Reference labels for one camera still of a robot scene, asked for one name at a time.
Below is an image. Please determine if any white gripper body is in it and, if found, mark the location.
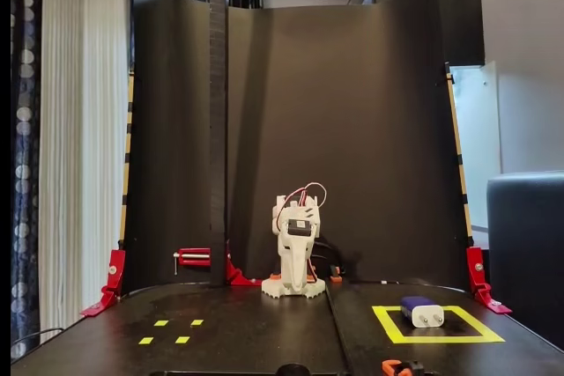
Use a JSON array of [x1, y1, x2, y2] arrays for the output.
[[275, 214, 320, 248]]

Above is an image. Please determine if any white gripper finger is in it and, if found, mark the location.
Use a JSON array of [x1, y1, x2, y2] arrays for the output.
[[298, 240, 315, 294], [278, 239, 302, 297]]

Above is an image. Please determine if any white purple charger block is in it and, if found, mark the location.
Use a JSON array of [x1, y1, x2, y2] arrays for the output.
[[399, 296, 445, 329]]

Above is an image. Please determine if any black flat strip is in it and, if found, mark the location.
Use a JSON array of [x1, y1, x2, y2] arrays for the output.
[[324, 281, 356, 376]]

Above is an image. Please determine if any red screw clamp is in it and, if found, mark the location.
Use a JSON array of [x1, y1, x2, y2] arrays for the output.
[[172, 247, 212, 276]]

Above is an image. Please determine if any yellow tape square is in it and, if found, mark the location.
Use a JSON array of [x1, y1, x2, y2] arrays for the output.
[[371, 305, 506, 345]]

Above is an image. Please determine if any black curved backdrop sheet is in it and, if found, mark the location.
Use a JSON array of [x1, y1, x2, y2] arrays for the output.
[[121, 0, 471, 299]]

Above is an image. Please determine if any orange black spring clamp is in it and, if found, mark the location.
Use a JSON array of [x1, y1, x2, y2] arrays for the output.
[[381, 358, 427, 376]]

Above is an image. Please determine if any wooden stick with black ties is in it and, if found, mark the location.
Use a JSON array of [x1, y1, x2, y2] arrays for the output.
[[444, 63, 475, 248], [117, 74, 136, 247]]

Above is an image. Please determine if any white cabinet door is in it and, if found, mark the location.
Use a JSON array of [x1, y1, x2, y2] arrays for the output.
[[448, 60, 503, 249]]

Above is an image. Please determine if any black armchair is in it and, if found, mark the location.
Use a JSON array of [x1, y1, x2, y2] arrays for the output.
[[486, 170, 564, 350]]

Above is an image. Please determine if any white pleated curtain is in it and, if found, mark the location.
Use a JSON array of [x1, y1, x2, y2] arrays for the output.
[[38, 0, 133, 344]]

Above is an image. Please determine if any dark tall cabinet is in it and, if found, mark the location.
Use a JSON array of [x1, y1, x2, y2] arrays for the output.
[[373, 0, 486, 67]]

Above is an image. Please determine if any dark blue dotted curtain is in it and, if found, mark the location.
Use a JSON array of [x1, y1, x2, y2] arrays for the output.
[[10, 0, 44, 362]]

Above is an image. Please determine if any red white servo wire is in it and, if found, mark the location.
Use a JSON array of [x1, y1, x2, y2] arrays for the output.
[[271, 182, 328, 236]]

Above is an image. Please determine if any red post foot bracket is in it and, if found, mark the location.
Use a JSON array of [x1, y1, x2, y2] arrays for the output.
[[225, 241, 262, 287]]

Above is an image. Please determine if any black rounded mount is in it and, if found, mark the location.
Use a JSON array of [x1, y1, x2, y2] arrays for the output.
[[276, 363, 312, 376]]

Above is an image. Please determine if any black vertical post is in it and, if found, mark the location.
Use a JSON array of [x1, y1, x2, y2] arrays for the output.
[[208, 0, 229, 287]]

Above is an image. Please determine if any red angled bracket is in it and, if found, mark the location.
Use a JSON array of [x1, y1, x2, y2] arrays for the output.
[[465, 247, 513, 316], [78, 249, 127, 318]]

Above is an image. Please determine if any thin black cable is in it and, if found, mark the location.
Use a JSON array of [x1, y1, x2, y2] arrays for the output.
[[10, 328, 65, 350]]

